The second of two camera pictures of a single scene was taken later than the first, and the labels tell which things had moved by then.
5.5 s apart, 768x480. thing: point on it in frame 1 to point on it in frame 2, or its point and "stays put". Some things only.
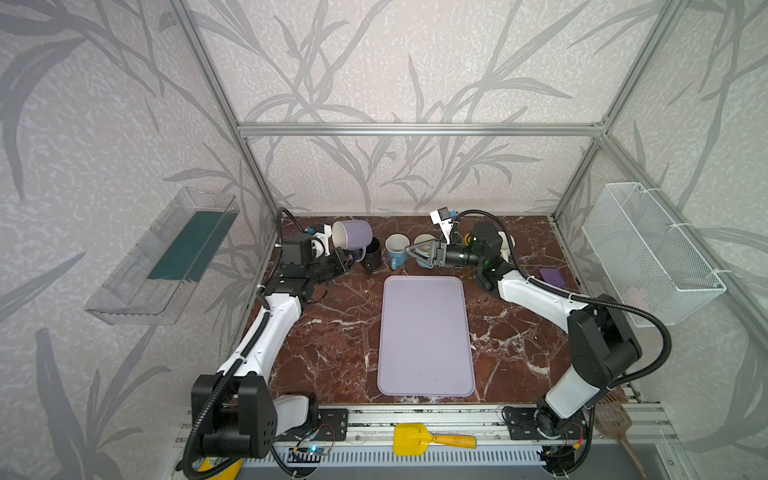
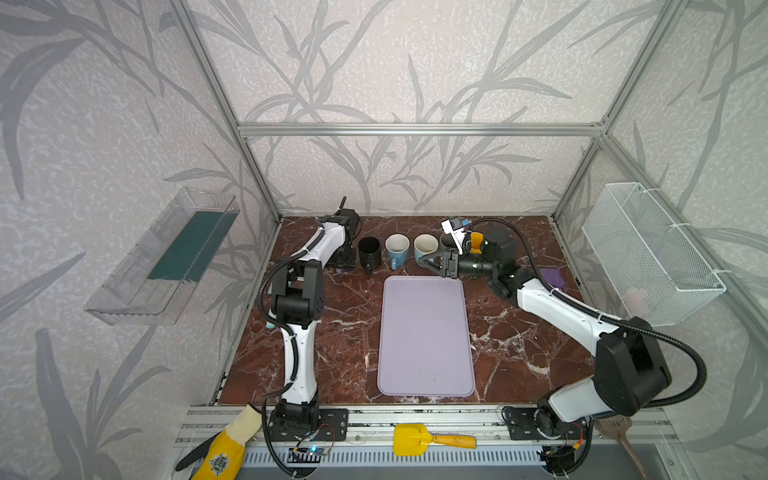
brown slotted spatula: x=612 y=416 stays put
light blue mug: x=423 y=238 stays put
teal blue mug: x=396 y=244 stays put
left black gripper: x=342 y=260 to x=345 y=258
